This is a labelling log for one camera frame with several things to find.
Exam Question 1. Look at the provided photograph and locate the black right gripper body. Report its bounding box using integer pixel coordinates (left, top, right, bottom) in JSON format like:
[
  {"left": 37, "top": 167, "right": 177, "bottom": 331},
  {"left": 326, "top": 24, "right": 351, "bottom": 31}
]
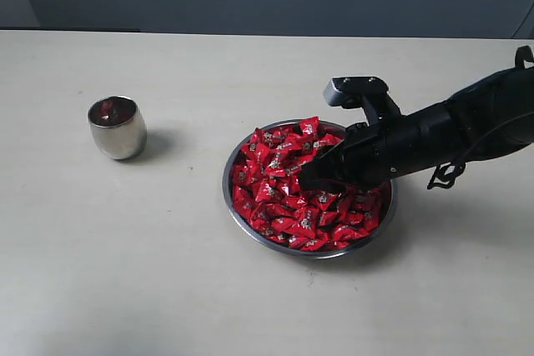
[{"left": 335, "top": 112, "right": 455, "bottom": 187}]

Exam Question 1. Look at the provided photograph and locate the stainless steel plate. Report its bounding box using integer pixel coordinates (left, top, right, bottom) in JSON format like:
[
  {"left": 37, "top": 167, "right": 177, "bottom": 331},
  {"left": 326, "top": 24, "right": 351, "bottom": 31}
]
[{"left": 222, "top": 119, "right": 397, "bottom": 259}]

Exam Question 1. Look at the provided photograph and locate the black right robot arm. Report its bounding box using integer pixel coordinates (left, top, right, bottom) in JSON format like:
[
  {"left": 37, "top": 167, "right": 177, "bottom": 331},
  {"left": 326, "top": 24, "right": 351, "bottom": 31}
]
[{"left": 298, "top": 46, "right": 533, "bottom": 193}]

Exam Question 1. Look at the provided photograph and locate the stainless steel cup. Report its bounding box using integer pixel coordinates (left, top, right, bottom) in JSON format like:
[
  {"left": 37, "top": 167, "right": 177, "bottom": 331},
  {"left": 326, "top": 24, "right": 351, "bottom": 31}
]
[{"left": 88, "top": 96, "right": 148, "bottom": 160}]

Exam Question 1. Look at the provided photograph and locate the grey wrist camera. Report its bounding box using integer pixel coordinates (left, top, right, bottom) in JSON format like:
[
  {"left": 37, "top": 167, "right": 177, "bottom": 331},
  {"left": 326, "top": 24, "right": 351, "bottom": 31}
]
[{"left": 323, "top": 77, "right": 389, "bottom": 109}]

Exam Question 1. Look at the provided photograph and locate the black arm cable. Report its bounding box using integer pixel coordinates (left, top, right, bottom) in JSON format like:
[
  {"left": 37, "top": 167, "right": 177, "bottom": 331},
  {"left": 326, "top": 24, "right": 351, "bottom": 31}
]
[{"left": 426, "top": 109, "right": 534, "bottom": 190}]

